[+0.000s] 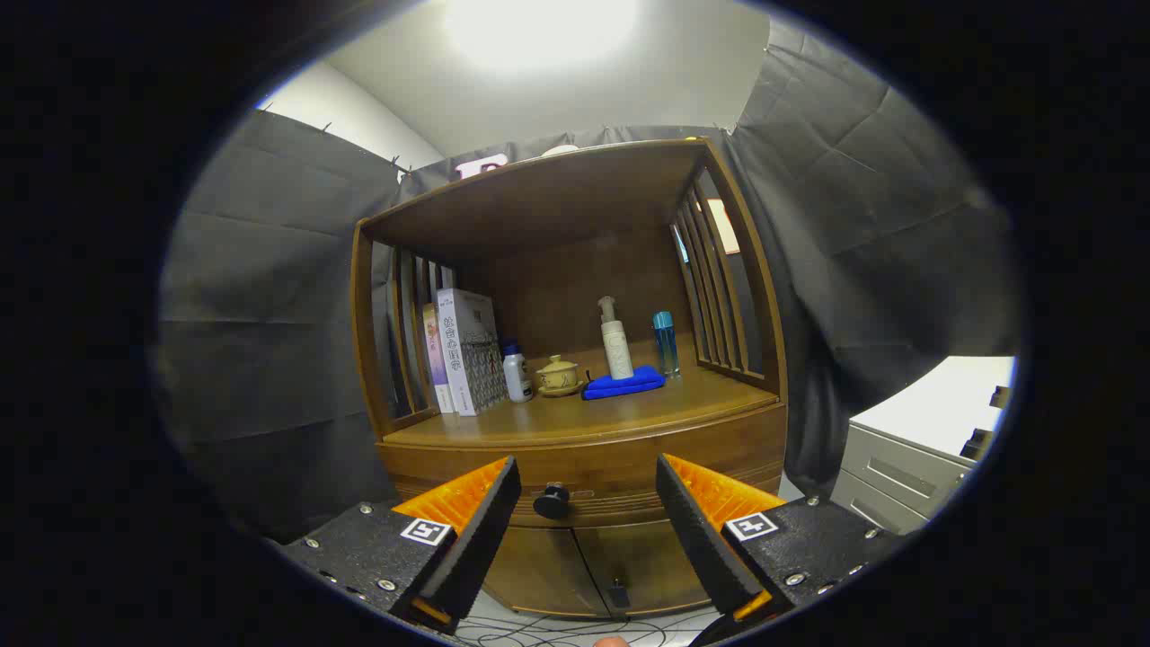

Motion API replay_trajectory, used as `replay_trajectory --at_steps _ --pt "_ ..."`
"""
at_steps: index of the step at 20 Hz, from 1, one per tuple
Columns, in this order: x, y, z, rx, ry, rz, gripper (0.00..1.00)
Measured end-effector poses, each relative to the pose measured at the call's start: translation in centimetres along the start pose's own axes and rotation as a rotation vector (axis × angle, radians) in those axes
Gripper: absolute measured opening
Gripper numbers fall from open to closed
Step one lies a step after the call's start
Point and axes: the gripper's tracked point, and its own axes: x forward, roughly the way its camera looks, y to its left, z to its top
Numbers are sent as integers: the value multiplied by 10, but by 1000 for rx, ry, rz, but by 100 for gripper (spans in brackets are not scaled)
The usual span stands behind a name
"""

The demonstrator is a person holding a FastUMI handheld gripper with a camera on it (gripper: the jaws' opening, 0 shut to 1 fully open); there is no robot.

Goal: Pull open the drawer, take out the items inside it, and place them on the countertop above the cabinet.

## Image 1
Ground white pump bottle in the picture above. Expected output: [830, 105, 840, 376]
[597, 296, 635, 381]

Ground folded blue cloth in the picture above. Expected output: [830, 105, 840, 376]
[581, 365, 668, 402]

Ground black floor cables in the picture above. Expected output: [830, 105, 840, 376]
[454, 607, 720, 647]

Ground clear blue bottle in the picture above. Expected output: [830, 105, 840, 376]
[652, 311, 681, 378]

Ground thick white book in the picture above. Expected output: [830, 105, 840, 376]
[437, 288, 509, 417]

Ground grey filing cabinet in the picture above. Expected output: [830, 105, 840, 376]
[828, 356, 1016, 536]

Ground wooden cabinet door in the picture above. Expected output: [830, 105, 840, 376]
[481, 526, 612, 619]
[575, 519, 720, 616]

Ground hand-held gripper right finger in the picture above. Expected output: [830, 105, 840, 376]
[655, 453, 904, 634]

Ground wooden cabinet countertop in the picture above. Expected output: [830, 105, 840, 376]
[382, 337, 781, 448]

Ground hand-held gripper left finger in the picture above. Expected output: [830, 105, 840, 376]
[270, 455, 522, 635]

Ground white bottle with blue cap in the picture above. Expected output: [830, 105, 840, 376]
[501, 340, 534, 403]

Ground brown wooden cabinet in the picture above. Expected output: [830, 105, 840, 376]
[349, 137, 792, 621]

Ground yellow lidded ceramic teacup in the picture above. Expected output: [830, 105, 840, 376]
[535, 354, 585, 398]

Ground thin pink purple book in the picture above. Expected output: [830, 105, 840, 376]
[422, 303, 457, 414]

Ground curved wooden drawer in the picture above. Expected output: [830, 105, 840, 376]
[376, 403, 789, 531]

